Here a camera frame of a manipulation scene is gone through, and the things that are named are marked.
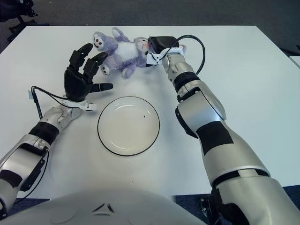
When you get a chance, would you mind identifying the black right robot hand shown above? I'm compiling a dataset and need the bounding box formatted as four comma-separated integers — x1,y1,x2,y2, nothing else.
148,36,180,54

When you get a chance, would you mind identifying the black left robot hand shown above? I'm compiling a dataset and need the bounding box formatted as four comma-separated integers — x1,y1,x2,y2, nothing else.
63,43,114,103

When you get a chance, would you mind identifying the purple plush bunny doll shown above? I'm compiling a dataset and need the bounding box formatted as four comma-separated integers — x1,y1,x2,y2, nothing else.
92,27,188,79

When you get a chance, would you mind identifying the white plate with black rim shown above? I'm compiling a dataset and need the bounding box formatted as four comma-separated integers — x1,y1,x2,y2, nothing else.
97,95,161,156

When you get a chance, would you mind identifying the black office chair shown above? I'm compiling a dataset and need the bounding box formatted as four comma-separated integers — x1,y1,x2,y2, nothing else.
0,0,50,36

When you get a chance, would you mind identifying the silver robot torso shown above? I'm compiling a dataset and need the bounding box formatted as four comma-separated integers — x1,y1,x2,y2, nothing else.
0,189,207,225

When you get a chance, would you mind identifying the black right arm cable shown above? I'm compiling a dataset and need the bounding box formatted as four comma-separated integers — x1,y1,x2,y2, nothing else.
150,35,206,75

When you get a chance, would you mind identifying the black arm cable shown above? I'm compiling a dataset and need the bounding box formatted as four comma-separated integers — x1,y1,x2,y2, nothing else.
150,35,206,75
14,85,71,200

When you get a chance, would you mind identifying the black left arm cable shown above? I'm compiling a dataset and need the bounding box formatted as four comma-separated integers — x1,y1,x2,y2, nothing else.
14,85,71,200

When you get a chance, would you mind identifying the black metal bracket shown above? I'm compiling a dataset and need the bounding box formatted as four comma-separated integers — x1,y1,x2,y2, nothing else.
200,198,221,225

